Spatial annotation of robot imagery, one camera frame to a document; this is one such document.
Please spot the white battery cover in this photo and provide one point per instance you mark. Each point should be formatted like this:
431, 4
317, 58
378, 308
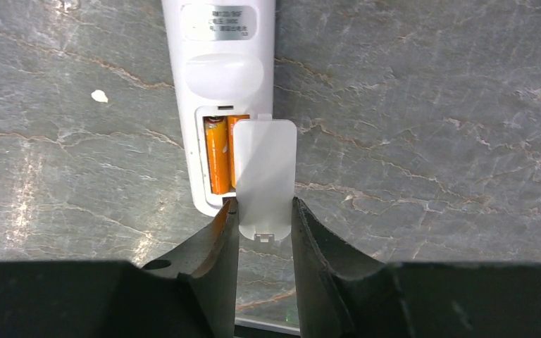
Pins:
265, 151

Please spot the orange battery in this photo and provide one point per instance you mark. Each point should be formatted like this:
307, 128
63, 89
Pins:
232, 121
217, 146

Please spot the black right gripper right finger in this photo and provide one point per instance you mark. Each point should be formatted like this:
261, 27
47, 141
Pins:
342, 292

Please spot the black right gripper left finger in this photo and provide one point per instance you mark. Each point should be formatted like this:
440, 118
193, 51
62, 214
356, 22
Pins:
189, 291

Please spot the white remote control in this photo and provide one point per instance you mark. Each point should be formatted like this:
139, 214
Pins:
222, 60

